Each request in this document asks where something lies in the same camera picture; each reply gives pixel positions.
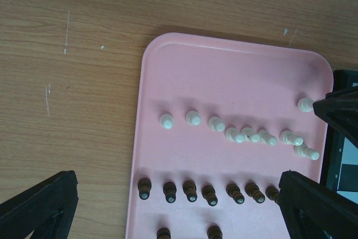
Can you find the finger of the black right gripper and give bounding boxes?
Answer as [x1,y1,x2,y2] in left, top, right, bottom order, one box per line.
[313,86,357,143]

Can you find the black and grey chessboard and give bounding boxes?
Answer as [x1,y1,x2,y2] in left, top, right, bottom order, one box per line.
[320,69,357,203]

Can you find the light wooden rook piece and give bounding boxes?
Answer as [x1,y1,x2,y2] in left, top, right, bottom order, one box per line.
[297,97,314,113]

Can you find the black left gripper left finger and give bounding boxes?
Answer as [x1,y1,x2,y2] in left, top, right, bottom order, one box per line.
[1,170,78,238]

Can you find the dark wooden pawn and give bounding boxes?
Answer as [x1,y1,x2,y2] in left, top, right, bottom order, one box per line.
[183,180,197,203]
[226,183,244,204]
[163,181,177,203]
[201,185,218,207]
[138,177,152,200]

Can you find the light wooden pawn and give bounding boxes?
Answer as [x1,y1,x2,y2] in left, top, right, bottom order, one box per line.
[294,144,320,161]
[225,127,246,143]
[159,114,174,130]
[241,127,261,143]
[208,116,225,132]
[258,129,277,146]
[186,110,201,126]
[280,130,304,146]

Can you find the dark wooden knight piece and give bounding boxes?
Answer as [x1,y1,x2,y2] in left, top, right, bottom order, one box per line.
[157,227,171,239]

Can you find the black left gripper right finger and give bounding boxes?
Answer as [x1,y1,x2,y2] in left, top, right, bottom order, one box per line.
[278,171,357,238]

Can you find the pink plastic tray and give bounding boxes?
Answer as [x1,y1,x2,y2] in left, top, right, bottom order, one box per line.
[125,33,333,238]

